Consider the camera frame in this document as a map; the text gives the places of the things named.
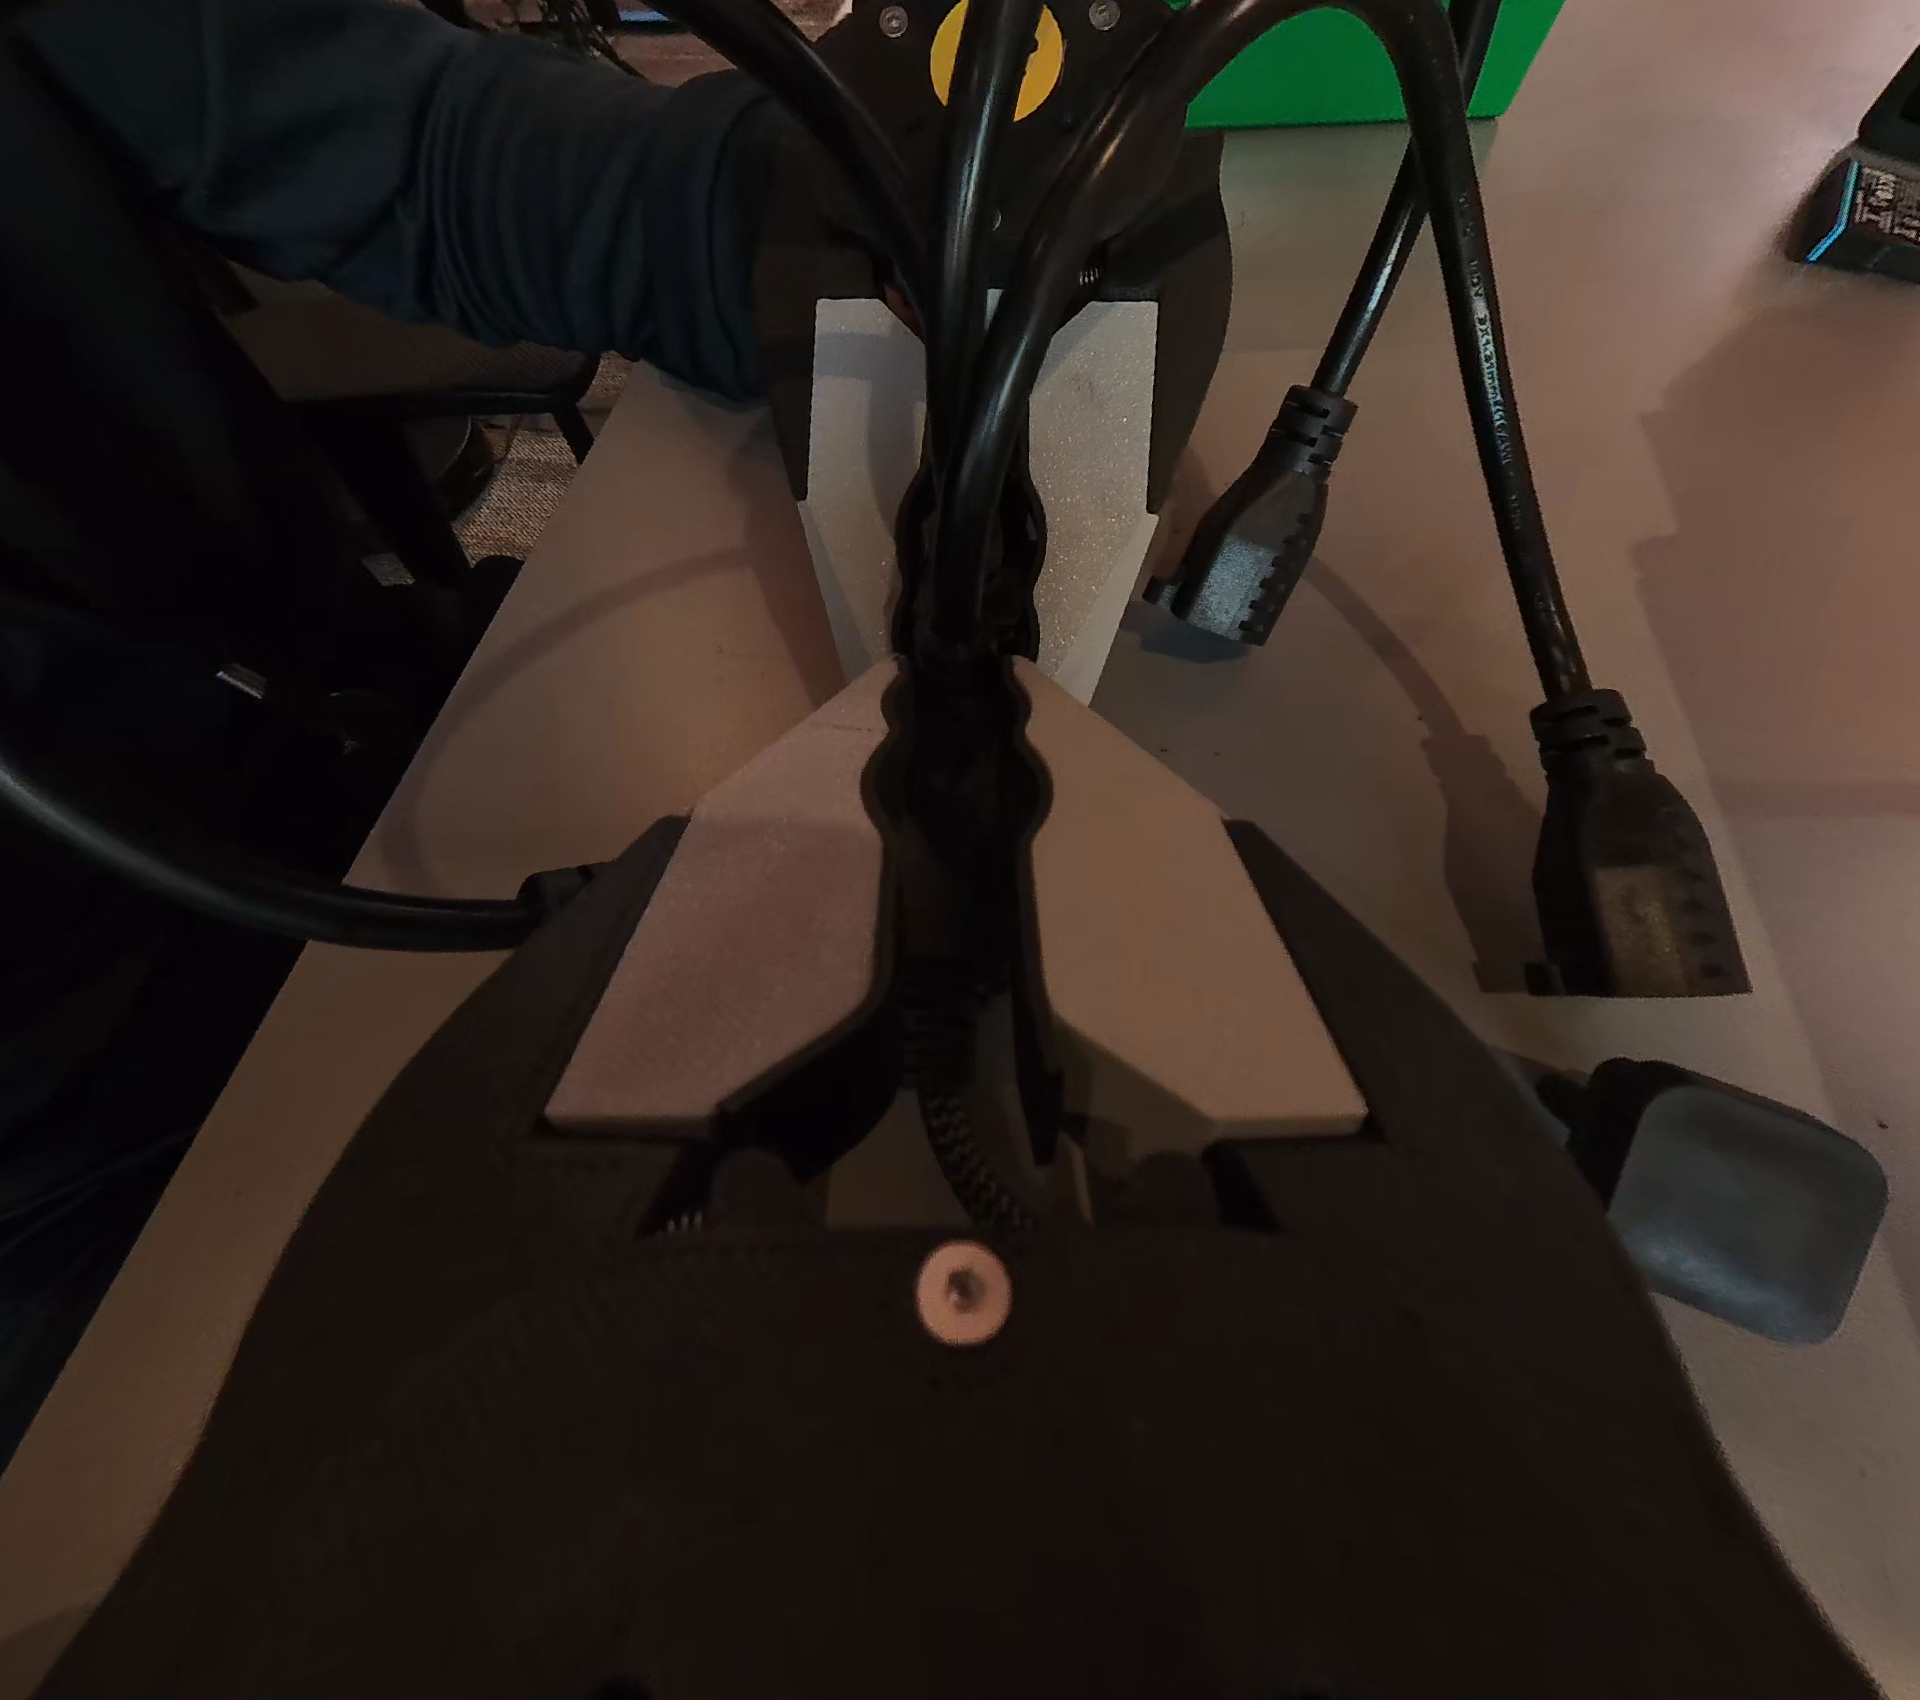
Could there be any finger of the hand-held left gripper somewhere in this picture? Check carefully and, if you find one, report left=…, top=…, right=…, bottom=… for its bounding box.
left=990, top=297, right=1165, bottom=705
left=800, top=297, right=939, bottom=696

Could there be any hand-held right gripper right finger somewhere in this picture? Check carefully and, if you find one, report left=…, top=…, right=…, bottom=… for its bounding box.
left=997, top=658, right=1371, bottom=1221

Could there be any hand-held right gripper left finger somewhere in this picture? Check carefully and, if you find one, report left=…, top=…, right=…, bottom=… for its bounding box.
left=543, top=658, right=918, bottom=1192

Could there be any black plug with braided cable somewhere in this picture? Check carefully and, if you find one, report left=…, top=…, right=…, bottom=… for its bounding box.
left=900, top=964, right=1892, bottom=1346

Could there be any person's left forearm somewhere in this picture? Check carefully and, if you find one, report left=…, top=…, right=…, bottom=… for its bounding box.
left=30, top=0, right=825, bottom=409

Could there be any small black battery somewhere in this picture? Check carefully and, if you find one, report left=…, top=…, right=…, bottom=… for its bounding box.
left=1785, top=155, right=1920, bottom=286

